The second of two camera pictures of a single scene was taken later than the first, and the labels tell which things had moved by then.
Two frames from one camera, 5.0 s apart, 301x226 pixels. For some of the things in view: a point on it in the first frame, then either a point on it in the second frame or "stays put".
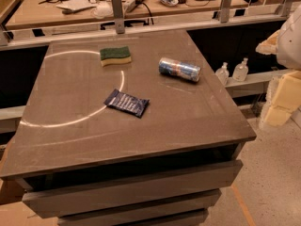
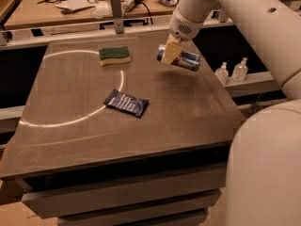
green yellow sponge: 119,55 stays put
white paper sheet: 74,5 stays put
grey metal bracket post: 118,13 stays put
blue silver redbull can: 185,71 -> 186,59
